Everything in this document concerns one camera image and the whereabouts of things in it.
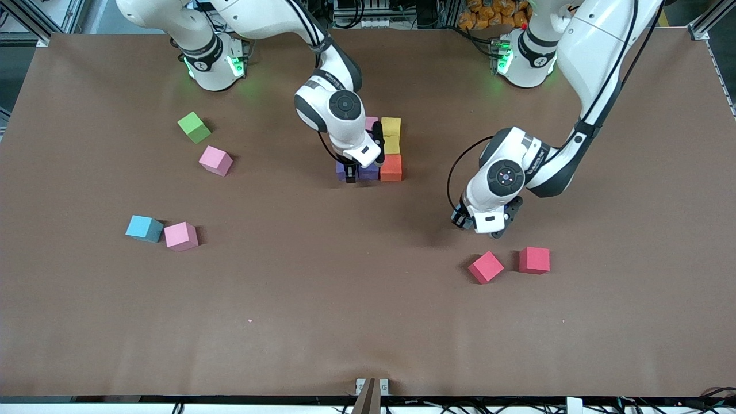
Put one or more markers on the white socket strip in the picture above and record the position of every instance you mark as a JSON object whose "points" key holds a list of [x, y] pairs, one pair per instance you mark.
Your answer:
{"points": [[379, 23]]}

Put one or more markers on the purple foam cube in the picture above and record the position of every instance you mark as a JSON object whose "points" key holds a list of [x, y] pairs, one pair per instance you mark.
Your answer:
{"points": [[369, 172], [340, 171]]}

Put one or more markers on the orange foam cube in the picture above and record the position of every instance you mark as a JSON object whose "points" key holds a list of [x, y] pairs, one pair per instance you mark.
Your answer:
{"points": [[391, 168]]}

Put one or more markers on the green foam cube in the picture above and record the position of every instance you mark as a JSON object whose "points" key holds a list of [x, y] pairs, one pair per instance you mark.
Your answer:
{"points": [[194, 127]]}

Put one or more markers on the aluminium frame corner profile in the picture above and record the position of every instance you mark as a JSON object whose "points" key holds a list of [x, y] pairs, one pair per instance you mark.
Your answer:
{"points": [[40, 40], [697, 31]]}

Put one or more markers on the cyan foam cube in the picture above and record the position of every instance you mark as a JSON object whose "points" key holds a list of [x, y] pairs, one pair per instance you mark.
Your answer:
{"points": [[142, 228], [467, 223]]}

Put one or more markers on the red foam cube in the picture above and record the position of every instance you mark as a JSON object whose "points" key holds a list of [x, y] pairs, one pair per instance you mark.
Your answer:
{"points": [[534, 260], [486, 268]]}

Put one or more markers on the pink foam cube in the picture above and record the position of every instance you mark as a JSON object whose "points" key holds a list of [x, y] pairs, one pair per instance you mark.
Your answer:
{"points": [[181, 237], [371, 122], [216, 161]]}

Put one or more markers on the orange bagged items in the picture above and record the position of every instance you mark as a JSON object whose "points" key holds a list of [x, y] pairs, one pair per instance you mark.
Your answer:
{"points": [[489, 14]]}

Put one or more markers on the silver metal bracket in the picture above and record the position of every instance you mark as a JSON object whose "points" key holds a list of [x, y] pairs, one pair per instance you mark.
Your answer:
{"points": [[384, 386]]}

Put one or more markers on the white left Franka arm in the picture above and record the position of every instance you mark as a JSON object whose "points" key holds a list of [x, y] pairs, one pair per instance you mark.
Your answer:
{"points": [[500, 184]]}

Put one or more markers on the brown tapered post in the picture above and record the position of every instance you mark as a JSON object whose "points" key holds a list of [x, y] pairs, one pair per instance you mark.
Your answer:
{"points": [[368, 399]]}

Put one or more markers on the yellow foam cube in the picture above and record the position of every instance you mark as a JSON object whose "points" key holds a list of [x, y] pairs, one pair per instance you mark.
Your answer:
{"points": [[391, 126], [392, 145]]}

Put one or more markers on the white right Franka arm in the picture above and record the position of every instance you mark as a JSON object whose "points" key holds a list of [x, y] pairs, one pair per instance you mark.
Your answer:
{"points": [[339, 109]]}

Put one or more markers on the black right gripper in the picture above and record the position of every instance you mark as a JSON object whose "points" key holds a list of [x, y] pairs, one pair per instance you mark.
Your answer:
{"points": [[349, 168]]}

